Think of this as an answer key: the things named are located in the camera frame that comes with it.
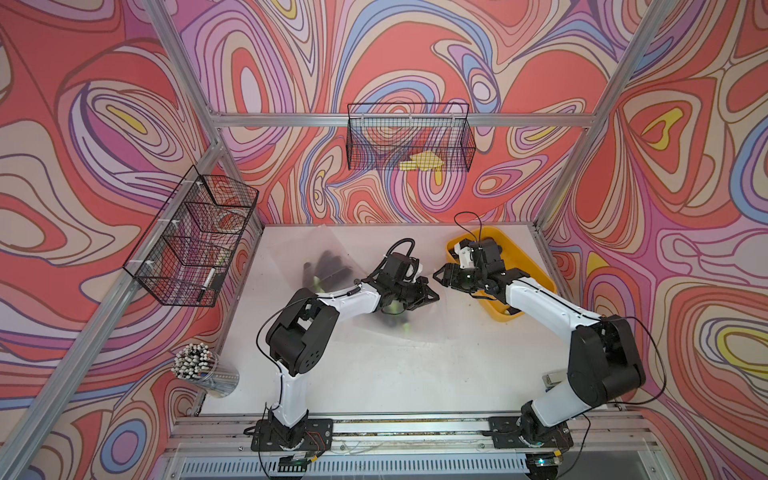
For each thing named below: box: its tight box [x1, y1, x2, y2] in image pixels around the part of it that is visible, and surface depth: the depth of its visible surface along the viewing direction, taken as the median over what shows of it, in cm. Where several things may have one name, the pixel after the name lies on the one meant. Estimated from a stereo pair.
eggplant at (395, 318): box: [383, 300, 411, 335], surface depth 92 cm
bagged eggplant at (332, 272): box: [313, 250, 353, 293], surface depth 104 cm
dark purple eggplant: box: [302, 262, 315, 290], surface depth 103 cm
